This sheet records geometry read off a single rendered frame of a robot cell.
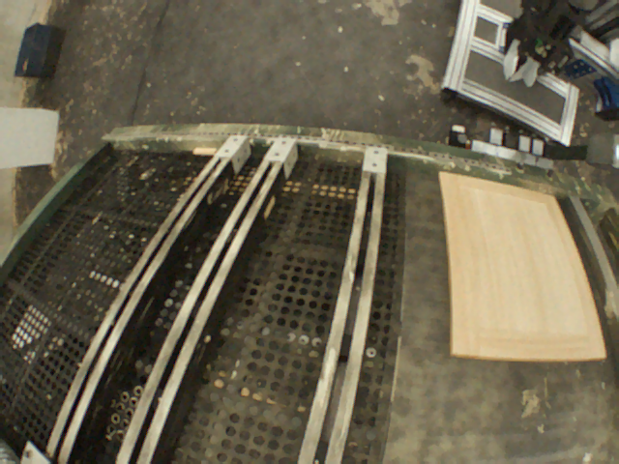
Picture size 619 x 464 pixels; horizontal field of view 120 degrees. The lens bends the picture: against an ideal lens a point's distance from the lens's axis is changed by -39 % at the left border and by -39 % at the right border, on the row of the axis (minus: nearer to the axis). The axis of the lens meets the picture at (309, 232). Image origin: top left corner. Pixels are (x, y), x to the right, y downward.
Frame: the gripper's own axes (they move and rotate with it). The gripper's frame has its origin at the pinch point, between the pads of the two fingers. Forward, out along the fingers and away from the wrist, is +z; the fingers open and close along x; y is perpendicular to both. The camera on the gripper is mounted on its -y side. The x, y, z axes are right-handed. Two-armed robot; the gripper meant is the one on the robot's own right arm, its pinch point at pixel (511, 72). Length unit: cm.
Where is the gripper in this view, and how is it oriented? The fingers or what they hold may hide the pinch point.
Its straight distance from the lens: 59.0
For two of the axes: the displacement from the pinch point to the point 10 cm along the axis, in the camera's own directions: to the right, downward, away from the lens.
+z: 0.6, 2.3, 9.7
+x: 9.3, 3.3, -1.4
